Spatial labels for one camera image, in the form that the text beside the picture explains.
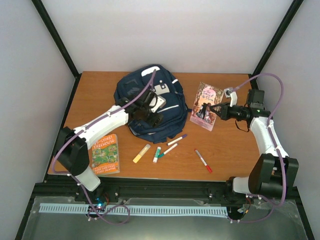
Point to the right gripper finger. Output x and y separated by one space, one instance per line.
216 111
216 106

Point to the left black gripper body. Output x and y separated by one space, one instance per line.
153 122

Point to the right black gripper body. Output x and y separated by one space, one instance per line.
227 115

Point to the pink shakespeare book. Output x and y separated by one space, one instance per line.
206 97

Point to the navy blue backpack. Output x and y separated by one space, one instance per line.
174 112

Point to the orange treehouse book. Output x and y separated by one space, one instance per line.
105 156

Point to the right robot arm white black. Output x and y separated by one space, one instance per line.
275 172

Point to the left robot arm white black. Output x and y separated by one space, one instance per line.
73 145

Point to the yellow highlighter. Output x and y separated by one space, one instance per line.
141 153

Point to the purple cap marker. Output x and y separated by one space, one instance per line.
176 140

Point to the green white glue stick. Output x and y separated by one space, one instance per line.
156 155

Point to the green cap marker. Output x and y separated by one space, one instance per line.
168 150

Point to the red marker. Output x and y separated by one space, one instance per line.
203 161

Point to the metal front plate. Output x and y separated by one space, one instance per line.
262 222

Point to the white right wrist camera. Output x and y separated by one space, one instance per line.
230 93

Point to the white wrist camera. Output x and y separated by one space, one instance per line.
230 93
157 103

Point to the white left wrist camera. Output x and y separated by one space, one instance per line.
157 103

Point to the black aluminium frame rail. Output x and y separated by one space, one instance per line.
113 189

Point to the right rear frame post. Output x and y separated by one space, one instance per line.
277 36

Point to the frame post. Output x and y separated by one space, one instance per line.
277 36
50 26

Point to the light blue cable duct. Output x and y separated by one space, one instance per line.
136 210

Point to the left rear frame post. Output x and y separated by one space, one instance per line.
50 26

